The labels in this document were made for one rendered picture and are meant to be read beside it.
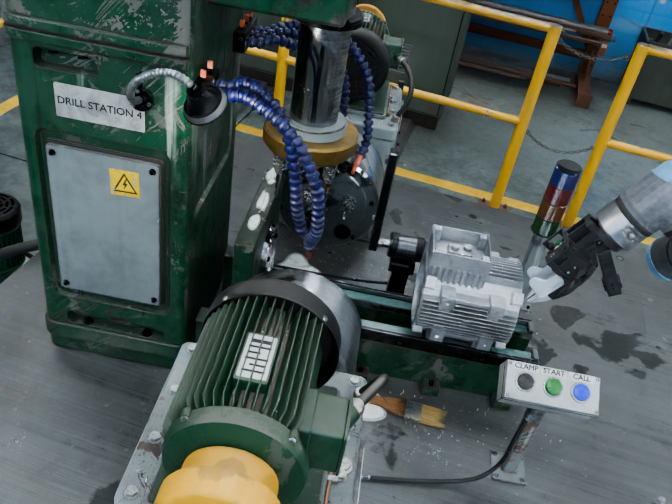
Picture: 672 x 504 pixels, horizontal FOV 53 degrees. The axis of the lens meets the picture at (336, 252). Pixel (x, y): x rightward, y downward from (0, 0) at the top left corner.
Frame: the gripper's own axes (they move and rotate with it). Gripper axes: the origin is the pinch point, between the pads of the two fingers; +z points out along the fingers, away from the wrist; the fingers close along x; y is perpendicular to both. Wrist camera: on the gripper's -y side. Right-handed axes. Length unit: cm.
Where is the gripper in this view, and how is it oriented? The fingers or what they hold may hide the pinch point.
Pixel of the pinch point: (535, 298)
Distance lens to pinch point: 142.4
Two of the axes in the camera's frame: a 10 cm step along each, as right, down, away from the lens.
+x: -1.3, 5.8, -8.1
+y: -7.8, -5.7, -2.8
